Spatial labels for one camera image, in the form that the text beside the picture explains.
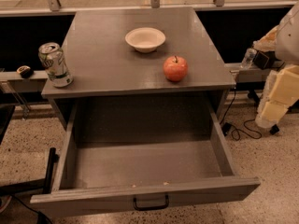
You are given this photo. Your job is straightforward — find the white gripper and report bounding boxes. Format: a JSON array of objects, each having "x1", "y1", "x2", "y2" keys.
[{"x1": 253, "y1": 26, "x2": 299, "y2": 129}]

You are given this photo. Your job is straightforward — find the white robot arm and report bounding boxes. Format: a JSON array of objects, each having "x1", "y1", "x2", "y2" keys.
[{"x1": 253, "y1": 2, "x2": 299, "y2": 129}]

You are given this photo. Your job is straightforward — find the open grey top drawer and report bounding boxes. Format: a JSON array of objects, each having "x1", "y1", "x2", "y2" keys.
[{"x1": 31, "y1": 96, "x2": 260, "y2": 217}]

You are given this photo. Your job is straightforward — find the clear water bottle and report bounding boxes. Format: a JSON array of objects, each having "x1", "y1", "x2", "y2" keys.
[{"x1": 240, "y1": 48, "x2": 257, "y2": 69}]

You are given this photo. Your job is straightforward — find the red apple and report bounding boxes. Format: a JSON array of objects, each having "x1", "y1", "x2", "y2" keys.
[{"x1": 163, "y1": 56, "x2": 188, "y2": 82}]

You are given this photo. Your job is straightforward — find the white paper bowl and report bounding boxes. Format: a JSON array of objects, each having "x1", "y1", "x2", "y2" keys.
[{"x1": 125, "y1": 27, "x2": 165, "y2": 53}]

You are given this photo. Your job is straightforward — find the grey cabinet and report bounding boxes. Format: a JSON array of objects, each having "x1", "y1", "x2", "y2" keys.
[{"x1": 42, "y1": 7, "x2": 235, "y2": 108}]

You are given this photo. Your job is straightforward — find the black yellow tape measure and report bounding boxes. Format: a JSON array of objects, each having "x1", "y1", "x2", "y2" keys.
[{"x1": 17, "y1": 65, "x2": 34, "y2": 78}]

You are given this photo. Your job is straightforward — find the grey side ledge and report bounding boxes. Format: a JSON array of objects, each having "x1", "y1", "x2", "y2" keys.
[{"x1": 0, "y1": 71, "x2": 48, "y2": 93}]

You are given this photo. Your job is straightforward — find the black power cable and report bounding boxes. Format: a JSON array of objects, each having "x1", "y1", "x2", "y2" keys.
[{"x1": 220, "y1": 89, "x2": 263, "y2": 142}]

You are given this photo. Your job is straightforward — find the black drawer handle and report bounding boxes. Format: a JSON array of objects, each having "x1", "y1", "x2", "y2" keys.
[{"x1": 133, "y1": 194, "x2": 170, "y2": 211}]

